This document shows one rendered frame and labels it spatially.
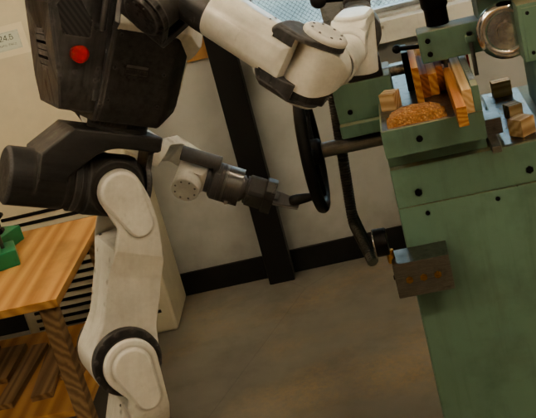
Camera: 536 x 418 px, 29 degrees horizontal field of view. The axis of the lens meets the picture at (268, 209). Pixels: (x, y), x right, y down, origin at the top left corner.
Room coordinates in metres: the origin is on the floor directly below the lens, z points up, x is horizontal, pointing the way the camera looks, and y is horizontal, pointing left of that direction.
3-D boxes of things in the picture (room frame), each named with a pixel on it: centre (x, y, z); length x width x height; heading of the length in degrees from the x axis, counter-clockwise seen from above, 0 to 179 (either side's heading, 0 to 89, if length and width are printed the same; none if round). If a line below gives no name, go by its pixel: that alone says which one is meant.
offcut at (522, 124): (2.10, -0.57, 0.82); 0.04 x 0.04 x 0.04; 30
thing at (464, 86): (2.31, -0.49, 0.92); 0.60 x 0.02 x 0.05; 171
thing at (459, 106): (2.24, -0.46, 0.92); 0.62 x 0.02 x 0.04; 171
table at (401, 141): (2.33, -0.37, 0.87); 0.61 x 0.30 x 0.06; 171
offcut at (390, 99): (2.20, -0.32, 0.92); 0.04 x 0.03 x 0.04; 149
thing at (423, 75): (2.31, -0.42, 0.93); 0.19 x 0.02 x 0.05; 171
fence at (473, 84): (2.31, -0.51, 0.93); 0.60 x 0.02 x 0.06; 171
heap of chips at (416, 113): (2.08, -0.35, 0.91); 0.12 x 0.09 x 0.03; 81
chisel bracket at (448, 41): (2.27, -0.49, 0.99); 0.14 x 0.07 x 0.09; 81
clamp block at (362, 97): (2.34, -0.28, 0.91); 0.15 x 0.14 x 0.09; 171
